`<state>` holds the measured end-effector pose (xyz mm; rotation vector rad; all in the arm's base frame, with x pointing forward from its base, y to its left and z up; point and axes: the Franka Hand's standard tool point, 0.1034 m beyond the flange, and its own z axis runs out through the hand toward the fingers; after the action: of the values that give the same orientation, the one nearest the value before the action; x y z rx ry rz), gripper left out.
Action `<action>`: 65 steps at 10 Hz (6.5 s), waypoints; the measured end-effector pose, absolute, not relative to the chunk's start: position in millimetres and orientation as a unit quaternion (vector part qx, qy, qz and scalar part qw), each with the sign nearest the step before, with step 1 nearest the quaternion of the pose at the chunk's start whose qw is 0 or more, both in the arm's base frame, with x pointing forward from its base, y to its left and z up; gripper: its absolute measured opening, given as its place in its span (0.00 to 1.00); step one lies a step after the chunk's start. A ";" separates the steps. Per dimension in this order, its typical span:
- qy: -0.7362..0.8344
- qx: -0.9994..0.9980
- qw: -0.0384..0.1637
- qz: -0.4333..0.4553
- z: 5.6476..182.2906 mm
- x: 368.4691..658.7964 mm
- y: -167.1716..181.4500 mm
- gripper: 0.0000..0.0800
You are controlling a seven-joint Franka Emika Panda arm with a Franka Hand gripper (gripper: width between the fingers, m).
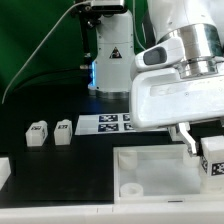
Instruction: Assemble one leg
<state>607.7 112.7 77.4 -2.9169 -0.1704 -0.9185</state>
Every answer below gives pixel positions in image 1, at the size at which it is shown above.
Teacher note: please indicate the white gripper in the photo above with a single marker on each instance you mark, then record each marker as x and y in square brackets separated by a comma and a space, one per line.
[160, 97]

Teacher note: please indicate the white square tabletop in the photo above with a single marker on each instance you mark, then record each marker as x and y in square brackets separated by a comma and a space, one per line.
[158, 174]

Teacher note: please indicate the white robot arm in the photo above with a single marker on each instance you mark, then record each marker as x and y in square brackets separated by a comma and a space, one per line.
[199, 24]

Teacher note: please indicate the paper sheet with markers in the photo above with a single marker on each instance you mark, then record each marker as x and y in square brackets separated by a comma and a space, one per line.
[103, 124]

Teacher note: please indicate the white left obstacle block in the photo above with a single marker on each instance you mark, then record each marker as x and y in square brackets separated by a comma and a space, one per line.
[5, 171]

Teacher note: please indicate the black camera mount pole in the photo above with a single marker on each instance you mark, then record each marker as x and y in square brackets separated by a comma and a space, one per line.
[88, 19]

